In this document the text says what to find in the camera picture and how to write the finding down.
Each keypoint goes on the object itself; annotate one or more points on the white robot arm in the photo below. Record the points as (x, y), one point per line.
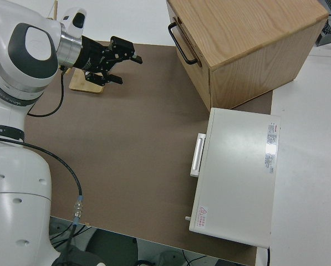
(15, 180)

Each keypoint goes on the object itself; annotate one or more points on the light wooden drawer cabinet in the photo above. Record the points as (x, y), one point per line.
(251, 41)

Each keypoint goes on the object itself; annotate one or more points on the gray metal mesh rack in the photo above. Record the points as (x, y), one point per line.
(330, 30)

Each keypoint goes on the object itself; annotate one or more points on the toaster oven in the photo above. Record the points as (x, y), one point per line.
(237, 171)

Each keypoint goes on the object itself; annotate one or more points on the gray round floor base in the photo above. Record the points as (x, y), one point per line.
(169, 258)

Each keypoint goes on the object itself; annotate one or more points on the brown table mat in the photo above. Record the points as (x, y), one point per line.
(126, 144)

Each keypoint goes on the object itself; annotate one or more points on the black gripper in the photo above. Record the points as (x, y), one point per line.
(91, 56)

